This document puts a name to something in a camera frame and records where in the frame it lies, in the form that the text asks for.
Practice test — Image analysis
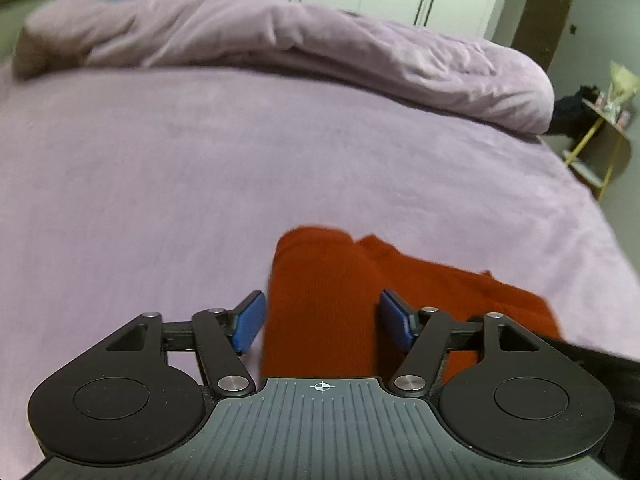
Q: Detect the flower bouquet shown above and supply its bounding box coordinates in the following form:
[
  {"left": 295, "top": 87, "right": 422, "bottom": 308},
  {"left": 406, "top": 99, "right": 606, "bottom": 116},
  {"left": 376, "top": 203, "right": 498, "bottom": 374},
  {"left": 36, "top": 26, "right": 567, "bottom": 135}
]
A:
[{"left": 607, "top": 60, "right": 640, "bottom": 112}]

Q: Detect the red knit cardigan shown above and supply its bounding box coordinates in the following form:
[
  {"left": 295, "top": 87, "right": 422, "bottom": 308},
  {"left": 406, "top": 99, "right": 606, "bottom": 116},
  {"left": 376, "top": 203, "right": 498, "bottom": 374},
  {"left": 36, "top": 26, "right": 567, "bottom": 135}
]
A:
[{"left": 260, "top": 226, "right": 567, "bottom": 382}]

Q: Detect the purple bed sheet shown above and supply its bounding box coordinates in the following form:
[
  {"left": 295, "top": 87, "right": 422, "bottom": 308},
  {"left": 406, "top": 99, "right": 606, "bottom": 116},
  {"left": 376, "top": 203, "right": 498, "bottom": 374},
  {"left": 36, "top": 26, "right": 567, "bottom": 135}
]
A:
[{"left": 0, "top": 60, "right": 640, "bottom": 480}]

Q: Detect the purple duvet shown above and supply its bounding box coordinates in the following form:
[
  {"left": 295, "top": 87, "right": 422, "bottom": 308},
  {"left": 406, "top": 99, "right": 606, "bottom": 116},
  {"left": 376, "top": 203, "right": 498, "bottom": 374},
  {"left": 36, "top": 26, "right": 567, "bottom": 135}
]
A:
[{"left": 12, "top": 0, "right": 557, "bottom": 136}]

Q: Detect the black clothing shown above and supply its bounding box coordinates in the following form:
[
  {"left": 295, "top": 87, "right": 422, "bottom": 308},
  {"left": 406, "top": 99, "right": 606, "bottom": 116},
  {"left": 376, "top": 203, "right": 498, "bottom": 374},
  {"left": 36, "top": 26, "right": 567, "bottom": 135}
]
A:
[{"left": 549, "top": 85, "right": 602, "bottom": 139}]

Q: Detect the brown wooden door frame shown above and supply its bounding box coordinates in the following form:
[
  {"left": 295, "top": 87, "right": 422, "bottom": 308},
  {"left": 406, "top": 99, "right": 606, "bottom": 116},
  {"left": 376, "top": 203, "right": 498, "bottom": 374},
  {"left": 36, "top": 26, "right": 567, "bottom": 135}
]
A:
[{"left": 512, "top": 0, "right": 582, "bottom": 74}]

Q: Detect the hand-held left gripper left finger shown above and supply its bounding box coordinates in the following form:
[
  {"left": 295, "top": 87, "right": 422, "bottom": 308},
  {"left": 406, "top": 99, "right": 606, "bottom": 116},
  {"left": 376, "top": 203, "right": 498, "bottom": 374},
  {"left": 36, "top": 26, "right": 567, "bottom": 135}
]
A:
[{"left": 100, "top": 290, "right": 267, "bottom": 399}]

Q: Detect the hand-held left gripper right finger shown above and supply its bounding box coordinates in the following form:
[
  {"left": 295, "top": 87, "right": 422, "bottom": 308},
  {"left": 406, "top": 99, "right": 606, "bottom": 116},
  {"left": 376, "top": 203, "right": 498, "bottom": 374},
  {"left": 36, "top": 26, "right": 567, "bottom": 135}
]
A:
[{"left": 377, "top": 289, "right": 543, "bottom": 399}]

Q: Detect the yellow wooden side table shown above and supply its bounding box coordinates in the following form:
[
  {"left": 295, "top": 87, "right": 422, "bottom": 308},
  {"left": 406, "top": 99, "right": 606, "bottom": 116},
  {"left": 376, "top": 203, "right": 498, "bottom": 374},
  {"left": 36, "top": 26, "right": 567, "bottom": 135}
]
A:
[{"left": 562, "top": 97, "right": 634, "bottom": 204}]

